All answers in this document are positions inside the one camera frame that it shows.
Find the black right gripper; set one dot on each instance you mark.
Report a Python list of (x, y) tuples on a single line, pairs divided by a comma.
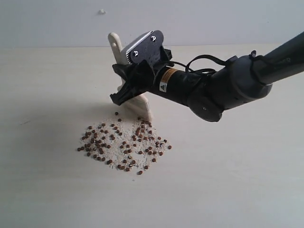
[(159, 75)]

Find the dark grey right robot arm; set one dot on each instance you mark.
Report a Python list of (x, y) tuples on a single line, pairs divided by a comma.
[(240, 81)]

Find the red beans and rice pile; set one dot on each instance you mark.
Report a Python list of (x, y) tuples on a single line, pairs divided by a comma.
[(124, 144)]

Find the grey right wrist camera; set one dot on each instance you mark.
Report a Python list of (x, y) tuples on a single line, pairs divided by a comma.
[(145, 47)]

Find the white blob on wall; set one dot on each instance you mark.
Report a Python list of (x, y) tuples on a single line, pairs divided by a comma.
[(102, 12)]

